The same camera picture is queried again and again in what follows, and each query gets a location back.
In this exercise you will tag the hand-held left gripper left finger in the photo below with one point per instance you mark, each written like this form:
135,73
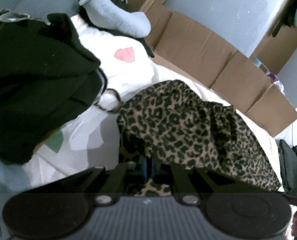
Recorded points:
145,170

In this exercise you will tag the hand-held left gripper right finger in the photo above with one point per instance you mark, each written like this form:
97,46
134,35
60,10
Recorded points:
152,171

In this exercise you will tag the leopard print garment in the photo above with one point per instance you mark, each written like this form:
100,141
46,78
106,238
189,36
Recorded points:
183,120

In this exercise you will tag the white bear print blanket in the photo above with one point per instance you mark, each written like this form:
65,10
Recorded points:
128,72

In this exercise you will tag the folded cardboard sheet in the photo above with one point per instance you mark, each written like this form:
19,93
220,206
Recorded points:
201,55

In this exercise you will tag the black bag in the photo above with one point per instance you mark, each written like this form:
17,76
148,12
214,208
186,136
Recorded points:
288,167

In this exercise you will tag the grey-blue cloth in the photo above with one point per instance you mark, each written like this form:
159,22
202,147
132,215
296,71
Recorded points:
3,177

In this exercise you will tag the black garment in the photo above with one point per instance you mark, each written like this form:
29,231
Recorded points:
33,80

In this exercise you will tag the purple packet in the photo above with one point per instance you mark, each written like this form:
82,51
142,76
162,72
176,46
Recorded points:
273,76

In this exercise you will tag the grey-blue neck pillow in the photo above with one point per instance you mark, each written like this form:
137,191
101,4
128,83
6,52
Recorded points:
118,17

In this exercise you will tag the cardboard box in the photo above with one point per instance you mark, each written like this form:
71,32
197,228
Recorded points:
276,52

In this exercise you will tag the grey patterned cloth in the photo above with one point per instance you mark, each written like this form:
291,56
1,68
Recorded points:
13,17

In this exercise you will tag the dark hanging cloth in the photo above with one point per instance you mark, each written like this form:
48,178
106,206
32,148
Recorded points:
288,12

